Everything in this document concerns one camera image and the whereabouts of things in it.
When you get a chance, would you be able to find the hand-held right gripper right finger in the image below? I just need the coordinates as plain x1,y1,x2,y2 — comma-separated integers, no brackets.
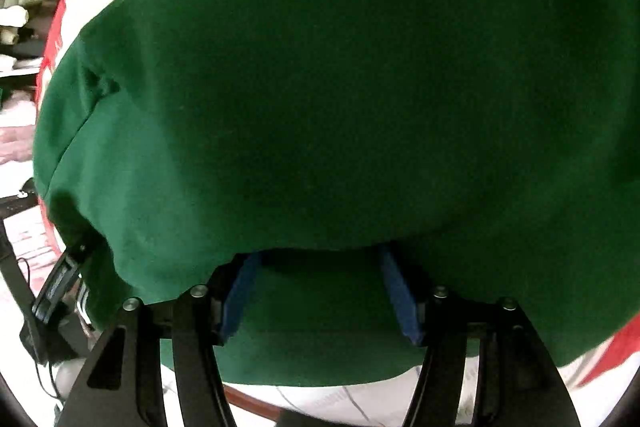
378,244,582,427

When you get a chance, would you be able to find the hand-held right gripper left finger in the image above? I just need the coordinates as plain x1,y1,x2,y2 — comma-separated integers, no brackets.
55,252,264,427

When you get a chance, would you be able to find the green and white sweatshirt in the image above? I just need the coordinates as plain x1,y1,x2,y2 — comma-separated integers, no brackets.
32,0,640,389

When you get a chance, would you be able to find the black metal stand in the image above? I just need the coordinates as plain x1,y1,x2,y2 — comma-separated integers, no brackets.
0,177,53,358

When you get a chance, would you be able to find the pink cloth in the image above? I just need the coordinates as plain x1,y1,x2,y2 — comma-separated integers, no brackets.
0,124,37,165

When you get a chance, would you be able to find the red floral blanket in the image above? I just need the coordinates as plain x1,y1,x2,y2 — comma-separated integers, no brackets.
34,0,640,389

